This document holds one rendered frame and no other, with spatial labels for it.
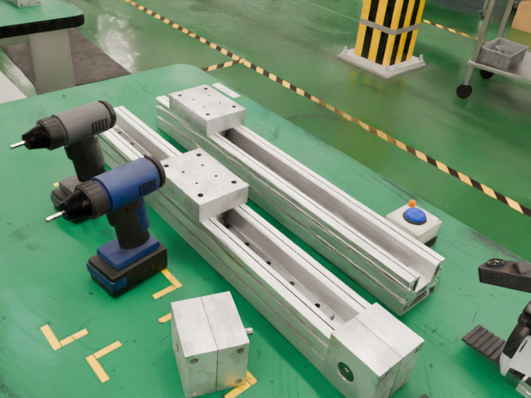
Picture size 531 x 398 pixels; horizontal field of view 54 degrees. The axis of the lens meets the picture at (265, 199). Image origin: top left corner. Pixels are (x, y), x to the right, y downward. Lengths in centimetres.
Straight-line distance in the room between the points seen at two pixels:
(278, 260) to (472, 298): 36
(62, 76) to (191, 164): 148
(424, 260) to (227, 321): 38
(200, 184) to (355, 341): 40
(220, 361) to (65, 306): 31
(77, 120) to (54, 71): 141
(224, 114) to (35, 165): 44
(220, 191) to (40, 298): 35
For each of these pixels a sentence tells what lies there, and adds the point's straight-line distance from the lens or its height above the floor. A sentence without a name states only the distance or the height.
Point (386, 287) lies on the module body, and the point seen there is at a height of 82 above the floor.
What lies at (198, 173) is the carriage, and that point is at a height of 90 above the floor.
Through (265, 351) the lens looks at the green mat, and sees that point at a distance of 86.
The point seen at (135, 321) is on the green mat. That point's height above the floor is 78.
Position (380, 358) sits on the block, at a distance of 76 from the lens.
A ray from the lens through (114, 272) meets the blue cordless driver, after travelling 91.
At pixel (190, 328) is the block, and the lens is 76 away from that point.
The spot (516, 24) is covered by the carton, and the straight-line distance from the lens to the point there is 588.
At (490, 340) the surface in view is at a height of 81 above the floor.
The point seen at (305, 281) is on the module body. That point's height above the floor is 84.
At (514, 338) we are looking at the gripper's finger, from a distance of 84.
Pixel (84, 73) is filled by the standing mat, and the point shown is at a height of 1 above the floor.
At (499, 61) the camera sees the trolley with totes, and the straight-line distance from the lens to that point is 381.
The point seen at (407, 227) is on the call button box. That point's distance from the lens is 105.
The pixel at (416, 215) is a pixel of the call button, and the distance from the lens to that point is 106.
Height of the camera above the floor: 145
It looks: 36 degrees down
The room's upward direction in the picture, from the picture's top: 6 degrees clockwise
